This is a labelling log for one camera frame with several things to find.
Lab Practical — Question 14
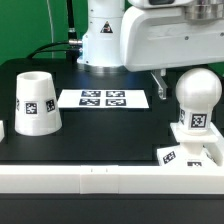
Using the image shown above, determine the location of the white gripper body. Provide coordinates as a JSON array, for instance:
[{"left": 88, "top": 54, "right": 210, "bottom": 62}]
[{"left": 120, "top": 0, "right": 224, "bottom": 71}]

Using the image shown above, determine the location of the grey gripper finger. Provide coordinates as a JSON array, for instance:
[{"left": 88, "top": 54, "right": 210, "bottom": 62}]
[{"left": 151, "top": 69, "right": 167, "bottom": 100}]

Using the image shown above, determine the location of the white lamp bulb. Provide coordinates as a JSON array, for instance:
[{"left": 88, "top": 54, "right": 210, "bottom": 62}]
[{"left": 175, "top": 68, "right": 222, "bottom": 135}]

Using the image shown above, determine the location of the white lamp base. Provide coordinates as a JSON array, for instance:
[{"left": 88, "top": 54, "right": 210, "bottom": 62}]
[{"left": 157, "top": 123, "right": 224, "bottom": 168}]

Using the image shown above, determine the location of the white lamp shade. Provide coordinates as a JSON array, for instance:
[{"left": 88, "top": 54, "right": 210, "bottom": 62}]
[{"left": 15, "top": 71, "right": 62, "bottom": 136}]

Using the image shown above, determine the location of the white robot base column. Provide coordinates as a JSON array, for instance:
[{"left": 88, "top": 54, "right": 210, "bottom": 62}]
[{"left": 77, "top": 0, "right": 125, "bottom": 73}]

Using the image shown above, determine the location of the white marker sheet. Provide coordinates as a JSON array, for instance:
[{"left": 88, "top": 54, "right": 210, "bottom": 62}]
[{"left": 58, "top": 89, "right": 149, "bottom": 109}]

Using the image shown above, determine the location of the black cable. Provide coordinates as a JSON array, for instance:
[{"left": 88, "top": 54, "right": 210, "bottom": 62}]
[{"left": 25, "top": 39, "right": 84, "bottom": 60}]

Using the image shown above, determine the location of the white right wall bar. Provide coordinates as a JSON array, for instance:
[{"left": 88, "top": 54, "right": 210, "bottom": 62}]
[{"left": 204, "top": 121, "right": 224, "bottom": 161}]

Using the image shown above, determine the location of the white wall bar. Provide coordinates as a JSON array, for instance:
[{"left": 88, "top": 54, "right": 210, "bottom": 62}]
[
  {"left": 0, "top": 120, "right": 5, "bottom": 142},
  {"left": 0, "top": 165, "right": 224, "bottom": 194},
  {"left": 204, "top": 121, "right": 224, "bottom": 161}
]

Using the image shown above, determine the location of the white thin cable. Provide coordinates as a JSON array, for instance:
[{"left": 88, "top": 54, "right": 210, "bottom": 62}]
[{"left": 45, "top": 0, "right": 55, "bottom": 43}]

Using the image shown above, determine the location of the white left wall bar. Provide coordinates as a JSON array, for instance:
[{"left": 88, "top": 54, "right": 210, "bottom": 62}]
[{"left": 0, "top": 120, "right": 5, "bottom": 142}]

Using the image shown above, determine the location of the white front wall bar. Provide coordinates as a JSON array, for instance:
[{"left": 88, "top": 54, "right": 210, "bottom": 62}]
[{"left": 0, "top": 165, "right": 224, "bottom": 194}]

